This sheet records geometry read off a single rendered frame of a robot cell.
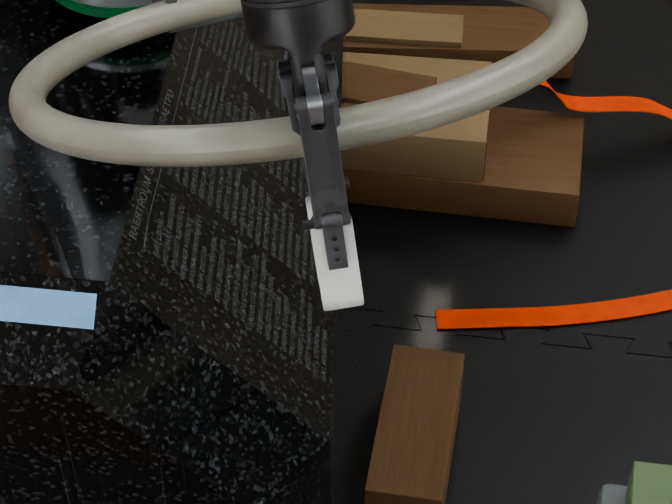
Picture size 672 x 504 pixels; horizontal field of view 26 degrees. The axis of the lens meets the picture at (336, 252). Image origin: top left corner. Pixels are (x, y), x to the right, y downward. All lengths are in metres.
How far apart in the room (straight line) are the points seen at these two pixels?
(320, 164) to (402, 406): 1.37
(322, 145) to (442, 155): 1.75
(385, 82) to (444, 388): 0.70
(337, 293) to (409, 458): 1.22
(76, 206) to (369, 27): 1.56
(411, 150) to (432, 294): 0.27
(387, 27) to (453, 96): 2.08
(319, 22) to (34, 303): 0.70
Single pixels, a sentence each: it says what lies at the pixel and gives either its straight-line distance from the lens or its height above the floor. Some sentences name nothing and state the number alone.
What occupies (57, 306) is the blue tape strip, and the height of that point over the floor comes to 0.80.
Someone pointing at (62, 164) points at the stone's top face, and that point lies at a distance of 1.71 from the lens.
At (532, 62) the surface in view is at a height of 1.27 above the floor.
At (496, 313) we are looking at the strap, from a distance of 2.62.
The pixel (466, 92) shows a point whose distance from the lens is 1.05.
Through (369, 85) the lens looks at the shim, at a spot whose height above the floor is 0.21.
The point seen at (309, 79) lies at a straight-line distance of 0.97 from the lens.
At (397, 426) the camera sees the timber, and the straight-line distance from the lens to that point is 2.30.
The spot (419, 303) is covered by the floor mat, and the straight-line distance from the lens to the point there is 2.64.
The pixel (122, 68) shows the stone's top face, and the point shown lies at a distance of 1.84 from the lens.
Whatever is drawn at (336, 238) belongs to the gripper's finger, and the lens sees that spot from 1.02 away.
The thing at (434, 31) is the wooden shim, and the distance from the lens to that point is 3.11.
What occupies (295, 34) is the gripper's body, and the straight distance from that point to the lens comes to 0.97.
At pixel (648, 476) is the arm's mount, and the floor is 0.85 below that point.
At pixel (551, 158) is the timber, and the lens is 2.82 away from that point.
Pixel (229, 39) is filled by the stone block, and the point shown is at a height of 0.77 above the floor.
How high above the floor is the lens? 1.93
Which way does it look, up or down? 45 degrees down
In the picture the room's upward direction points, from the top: straight up
